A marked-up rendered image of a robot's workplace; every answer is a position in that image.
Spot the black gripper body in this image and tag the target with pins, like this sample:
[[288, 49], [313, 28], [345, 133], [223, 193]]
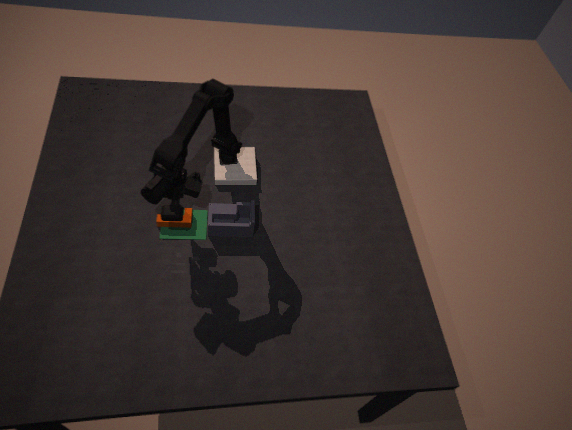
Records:
[[174, 212]]

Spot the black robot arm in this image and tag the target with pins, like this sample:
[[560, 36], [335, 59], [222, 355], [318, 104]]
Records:
[[172, 151]]

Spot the orange l-shaped part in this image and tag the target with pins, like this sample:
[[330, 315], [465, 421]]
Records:
[[186, 222]]

